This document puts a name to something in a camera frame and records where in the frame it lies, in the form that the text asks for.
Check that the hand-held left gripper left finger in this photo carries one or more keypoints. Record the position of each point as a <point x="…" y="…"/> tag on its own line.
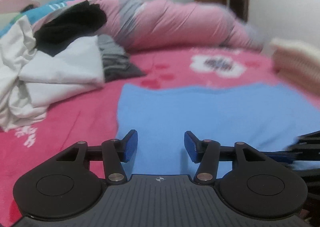
<point x="130" y="145"/>

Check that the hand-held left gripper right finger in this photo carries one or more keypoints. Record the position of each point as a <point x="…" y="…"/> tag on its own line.
<point x="191" y="145"/>

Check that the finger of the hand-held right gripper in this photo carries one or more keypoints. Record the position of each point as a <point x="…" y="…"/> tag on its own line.
<point x="280" y="157"/>

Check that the blue t-shirt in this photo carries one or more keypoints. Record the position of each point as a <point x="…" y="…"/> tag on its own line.
<point x="200" y="112"/>

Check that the pink floral fleece blanket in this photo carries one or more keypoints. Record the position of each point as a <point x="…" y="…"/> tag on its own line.
<point x="75" y="122"/>

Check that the dark grey garment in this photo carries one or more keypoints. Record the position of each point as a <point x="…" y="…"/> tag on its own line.
<point x="125" y="73"/>

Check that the pink checked folded garment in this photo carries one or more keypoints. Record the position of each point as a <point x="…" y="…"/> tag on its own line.
<point x="297" y="69"/>

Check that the light grey garment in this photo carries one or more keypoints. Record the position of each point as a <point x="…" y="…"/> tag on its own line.
<point x="111" y="49"/>

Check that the cream folded garment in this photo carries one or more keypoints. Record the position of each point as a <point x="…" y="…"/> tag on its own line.
<point x="295" y="48"/>

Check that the white garment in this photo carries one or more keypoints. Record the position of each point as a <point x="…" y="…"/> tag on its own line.
<point x="62" y="66"/>

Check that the pink and grey floral duvet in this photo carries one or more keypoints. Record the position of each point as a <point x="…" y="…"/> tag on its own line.
<point x="175" y="24"/>

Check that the black garment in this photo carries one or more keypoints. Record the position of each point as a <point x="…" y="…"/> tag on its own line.
<point x="72" y="24"/>

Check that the blue striped quilt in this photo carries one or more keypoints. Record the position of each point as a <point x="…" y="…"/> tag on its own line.
<point x="50" y="8"/>

